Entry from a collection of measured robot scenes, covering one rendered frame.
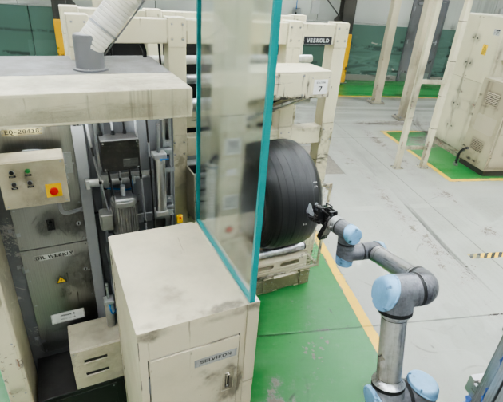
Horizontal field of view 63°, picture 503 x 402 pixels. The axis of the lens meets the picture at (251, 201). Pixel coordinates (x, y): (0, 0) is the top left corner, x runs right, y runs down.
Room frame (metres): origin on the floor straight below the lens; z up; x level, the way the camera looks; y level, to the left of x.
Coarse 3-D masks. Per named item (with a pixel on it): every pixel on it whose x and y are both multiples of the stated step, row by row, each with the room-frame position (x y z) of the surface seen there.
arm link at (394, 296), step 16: (416, 272) 1.15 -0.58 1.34; (384, 288) 1.08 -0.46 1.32; (400, 288) 1.06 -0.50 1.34; (416, 288) 1.07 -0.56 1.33; (384, 304) 1.05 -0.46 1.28; (400, 304) 1.04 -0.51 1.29; (416, 304) 1.06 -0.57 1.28; (384, 320) 1.06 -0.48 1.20; (400, 320) 1.03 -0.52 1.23; (384, 336) 1.04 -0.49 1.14; (400, 336) 1.03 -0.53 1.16; (384, 352) 1.02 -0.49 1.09; (400, 352) 1.02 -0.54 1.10; (384, 368) 1.00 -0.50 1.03; (400, 368) 1.00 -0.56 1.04; (368, 384) 1.02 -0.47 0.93; (384, 384) 0.98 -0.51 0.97; (400, 384) 0.99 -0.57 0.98; (368, 400) 0.99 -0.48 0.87; (384, 400) 0.96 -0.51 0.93; (400, 400) 0.96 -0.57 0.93
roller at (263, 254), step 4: (296, 244) 1.90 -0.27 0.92; (300, 244) 1.91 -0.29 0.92; (304, 244) 1.92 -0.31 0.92; (276, 248) 1.85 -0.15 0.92; (280, 248) 1.86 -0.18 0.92; (284, 248) 1.86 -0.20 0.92; (288, 248) 1.87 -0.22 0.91; (292, 248) 1.88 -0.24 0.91; (296, 248) 1.89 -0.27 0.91; (300, 248) 1.90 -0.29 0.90; (304, 248) 1.91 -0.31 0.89; (260, 252) 1.80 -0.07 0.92; (264, 252) 1.81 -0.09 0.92; (268, 252) 1.82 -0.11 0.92; (272, 252) 1.82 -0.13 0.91; (276, 252) 1.83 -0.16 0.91; (280, 252) 1.84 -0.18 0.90; (284, 252) 1.85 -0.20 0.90; (288, 252) 1.87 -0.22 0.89; (260, 256) 1.79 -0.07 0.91; (264, 256) 1.80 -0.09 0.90; (268, 256) 1.81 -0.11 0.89
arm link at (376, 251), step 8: (368, 248) 1.47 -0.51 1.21; (376, 248) 1.44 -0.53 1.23; (384, 248) 1.44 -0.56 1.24; (368, 256) 1.45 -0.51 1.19; (376, 256) 1.40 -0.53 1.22; (384, 256) 1.37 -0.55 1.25; (392, 256) 1.35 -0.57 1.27; (384, 264) 1.34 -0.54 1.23; (392, 264) 1.30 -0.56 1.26; (400, 264) 1.28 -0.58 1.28; (408, 264) 1.26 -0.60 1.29; (392, 272) 1.29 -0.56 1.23; (400, 272) 1.25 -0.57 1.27; (408, 272) 1.21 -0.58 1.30; (424, 272) 1.15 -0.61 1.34; (432, 280) 1.11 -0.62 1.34; (432, 288) 1.09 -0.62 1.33; (432, 296) 1.08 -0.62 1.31
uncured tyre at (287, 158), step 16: (272, 144) 1.96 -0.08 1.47; (288, 144) 1.98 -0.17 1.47; (272, 160) 1.83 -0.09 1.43; (288, 160) 1.86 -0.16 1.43; (304, 160) 1.89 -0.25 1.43; (272, 176) 1.77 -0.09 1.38; (288, 176) 1.78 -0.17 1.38; (304, 176) 1.82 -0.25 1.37; (272, 192) 1.73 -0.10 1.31; (288, 192) 1.74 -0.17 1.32; (304, 192) 1.77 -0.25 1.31; (320, 192) 1.82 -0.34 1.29; (272, 208) 1.71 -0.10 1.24; (288, 208) 1.71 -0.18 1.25; (304, 208) 1.75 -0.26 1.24; (272, 224) 1.70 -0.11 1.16; (288, 224) 1.70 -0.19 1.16; (272, 240) 1.72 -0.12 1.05; (288, 240) 1.75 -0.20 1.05; (304, 240) 1.83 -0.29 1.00
